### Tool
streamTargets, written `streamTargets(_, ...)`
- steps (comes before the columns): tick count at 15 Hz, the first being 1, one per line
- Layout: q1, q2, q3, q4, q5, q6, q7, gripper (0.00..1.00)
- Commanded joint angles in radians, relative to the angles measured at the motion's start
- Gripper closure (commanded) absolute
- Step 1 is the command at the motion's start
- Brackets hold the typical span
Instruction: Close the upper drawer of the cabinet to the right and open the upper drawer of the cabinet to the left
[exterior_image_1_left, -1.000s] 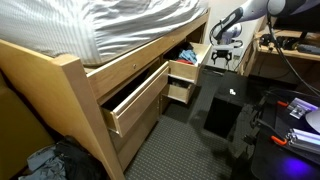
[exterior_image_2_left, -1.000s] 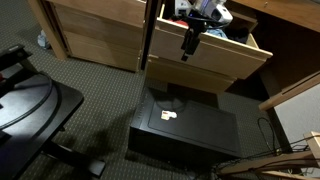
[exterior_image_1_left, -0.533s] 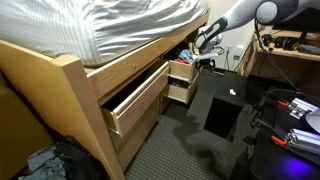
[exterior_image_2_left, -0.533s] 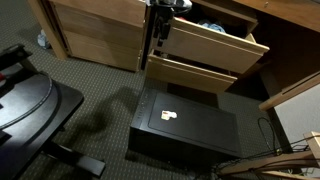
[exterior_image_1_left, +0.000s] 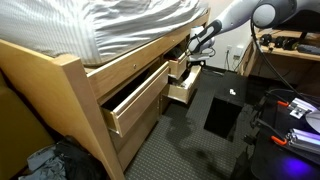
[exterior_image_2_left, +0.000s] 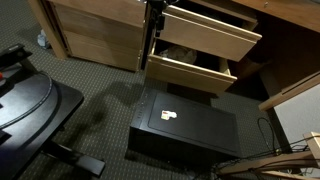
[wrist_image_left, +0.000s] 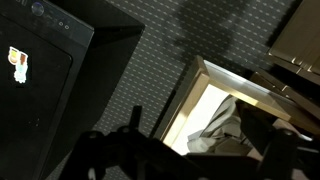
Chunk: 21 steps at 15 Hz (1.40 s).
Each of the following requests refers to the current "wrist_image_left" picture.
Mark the white label on safe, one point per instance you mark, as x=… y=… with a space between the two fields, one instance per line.
x=18 y=63

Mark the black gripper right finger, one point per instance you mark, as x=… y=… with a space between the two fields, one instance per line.
x=256 y=130

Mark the wooden drawer with grey cloth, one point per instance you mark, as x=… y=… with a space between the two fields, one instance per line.
x=190 y=100

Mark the crumpled grey white garment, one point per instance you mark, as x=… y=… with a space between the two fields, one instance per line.
x=220 y=126

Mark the black computer tower case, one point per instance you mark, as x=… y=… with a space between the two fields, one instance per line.
x=50 y=116

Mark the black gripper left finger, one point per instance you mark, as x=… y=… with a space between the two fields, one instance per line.
x=136 y=118

